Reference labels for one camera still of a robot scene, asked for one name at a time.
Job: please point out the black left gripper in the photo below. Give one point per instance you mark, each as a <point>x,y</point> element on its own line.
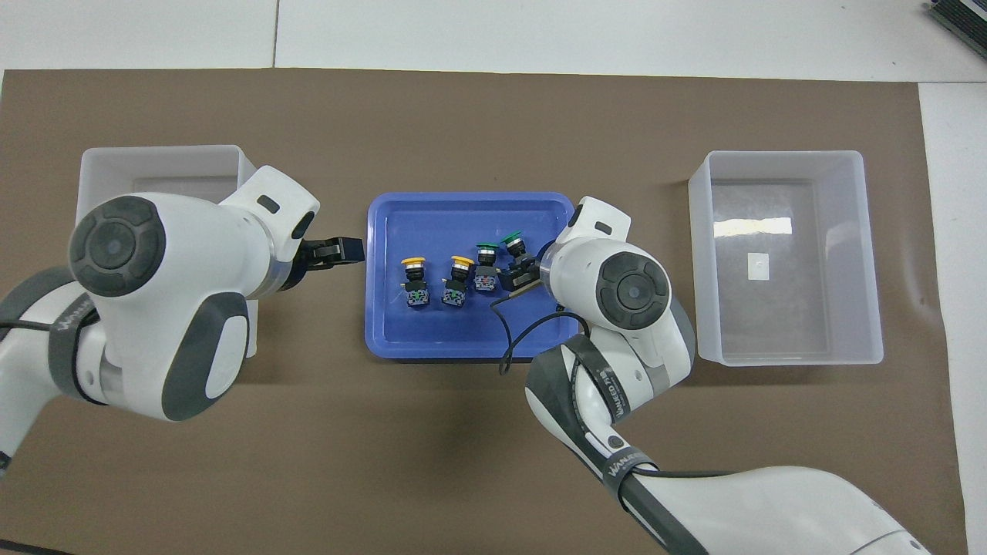
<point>316,254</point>

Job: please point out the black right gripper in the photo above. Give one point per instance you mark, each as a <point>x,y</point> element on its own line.
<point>536,276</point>

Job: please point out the green push button switch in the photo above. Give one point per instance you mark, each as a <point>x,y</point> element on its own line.
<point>486,274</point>
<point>512,236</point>

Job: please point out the yellow push button switch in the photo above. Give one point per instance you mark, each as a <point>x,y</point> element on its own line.
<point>461,264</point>
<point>415,264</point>

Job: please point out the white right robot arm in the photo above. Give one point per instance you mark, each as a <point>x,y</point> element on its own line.
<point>586,262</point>

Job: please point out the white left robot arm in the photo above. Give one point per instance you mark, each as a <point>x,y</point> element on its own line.
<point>193,254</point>

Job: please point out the blue plastic tray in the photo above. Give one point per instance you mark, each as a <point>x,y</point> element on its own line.
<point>432,331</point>

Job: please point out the brown paper table mat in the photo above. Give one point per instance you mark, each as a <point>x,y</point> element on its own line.
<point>424,462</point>

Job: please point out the translucent white plastic box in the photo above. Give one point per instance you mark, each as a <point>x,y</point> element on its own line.
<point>771,324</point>
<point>154,166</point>

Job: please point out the small white label sticker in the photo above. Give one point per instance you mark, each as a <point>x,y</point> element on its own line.
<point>759,266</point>

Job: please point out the dark ribbed device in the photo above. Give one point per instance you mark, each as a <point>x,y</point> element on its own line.
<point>964,15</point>

